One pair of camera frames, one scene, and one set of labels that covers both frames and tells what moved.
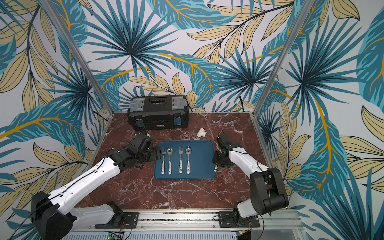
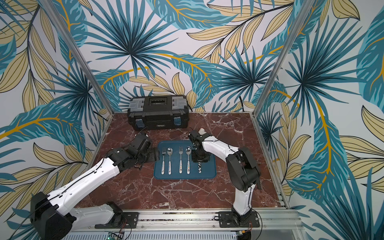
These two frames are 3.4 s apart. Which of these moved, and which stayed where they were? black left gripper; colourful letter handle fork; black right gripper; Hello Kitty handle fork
Moved: black right gripper
Stayed: colourful letter handle fork; black left gripper; Hello Kitty handle fork
